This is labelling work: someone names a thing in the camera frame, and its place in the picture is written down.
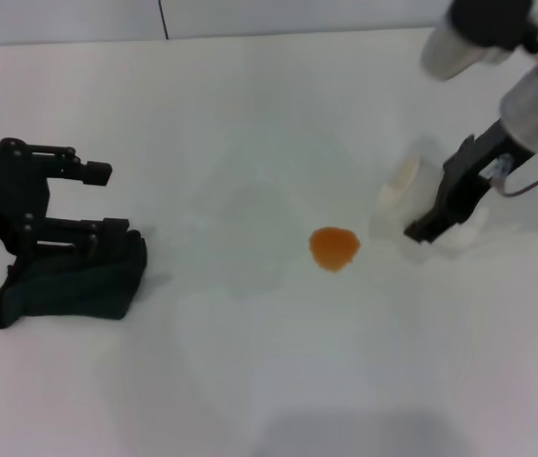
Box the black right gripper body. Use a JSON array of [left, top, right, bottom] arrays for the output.
[[431, 119, 537, 226]]

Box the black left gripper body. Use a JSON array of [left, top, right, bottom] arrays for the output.
[[0, 137, 51, 261]]

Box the white paper cup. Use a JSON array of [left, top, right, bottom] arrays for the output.
[[375, 137, 489, 254]]

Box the dark rag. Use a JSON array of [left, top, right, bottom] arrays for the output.
[[0, 229, 149, 329]]

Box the orange liquid stain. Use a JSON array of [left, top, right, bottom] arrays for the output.
[[308, 226, 362, 274]]

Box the right arm cable with plug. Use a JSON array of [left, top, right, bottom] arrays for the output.
[[489, 164, 538, 197]]

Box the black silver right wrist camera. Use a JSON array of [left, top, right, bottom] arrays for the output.
[[420, 0, 538, 83]]

